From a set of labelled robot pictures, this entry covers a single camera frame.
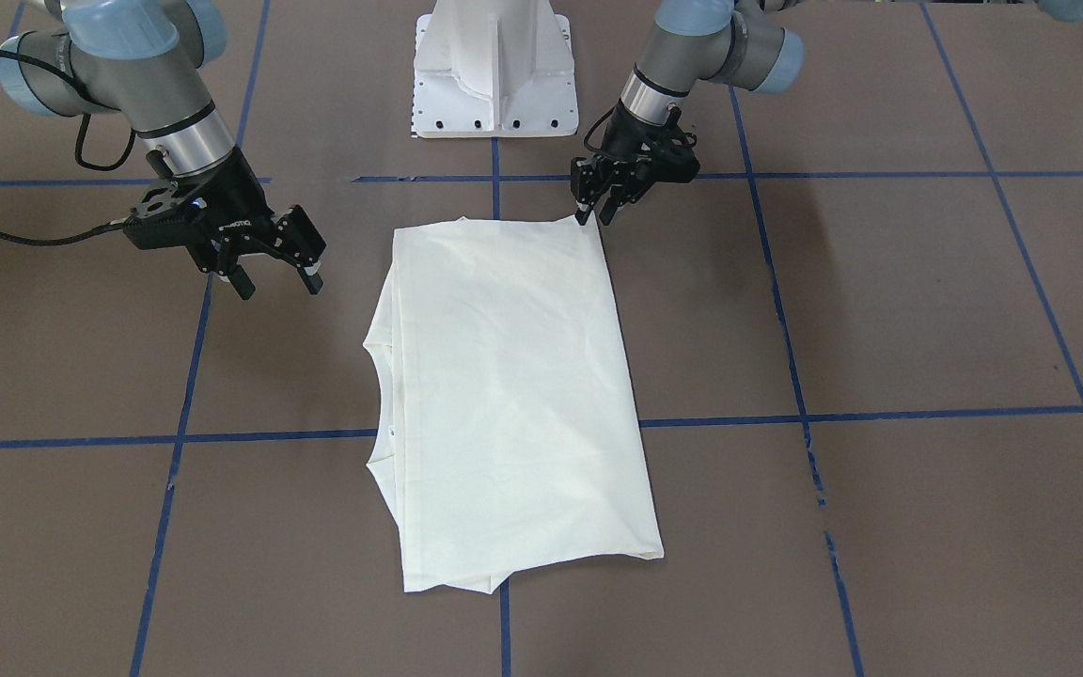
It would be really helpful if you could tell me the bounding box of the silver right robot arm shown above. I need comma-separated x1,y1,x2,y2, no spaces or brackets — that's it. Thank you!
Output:
0,1,325,299

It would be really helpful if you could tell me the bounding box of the cream long-sleeve cat shirt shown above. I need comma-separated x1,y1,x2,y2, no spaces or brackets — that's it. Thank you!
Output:
364,217,665,594

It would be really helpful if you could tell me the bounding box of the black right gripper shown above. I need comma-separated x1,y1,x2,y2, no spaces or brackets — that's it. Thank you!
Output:
180,149,326,300

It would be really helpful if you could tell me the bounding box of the white camera mast pedestal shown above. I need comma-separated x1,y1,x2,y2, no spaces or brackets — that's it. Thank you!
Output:
410,1,580,140

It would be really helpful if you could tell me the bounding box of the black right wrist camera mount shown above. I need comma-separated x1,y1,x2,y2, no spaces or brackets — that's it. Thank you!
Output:
123,180,210,250

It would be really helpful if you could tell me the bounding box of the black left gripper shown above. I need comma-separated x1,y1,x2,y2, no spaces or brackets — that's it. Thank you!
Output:
569,102,700,227

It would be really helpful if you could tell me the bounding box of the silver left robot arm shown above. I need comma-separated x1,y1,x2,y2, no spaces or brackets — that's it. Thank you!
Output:
569,1,807,226

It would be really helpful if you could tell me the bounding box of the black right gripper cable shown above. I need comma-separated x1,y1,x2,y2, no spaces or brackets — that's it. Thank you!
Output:
0,45,143,248

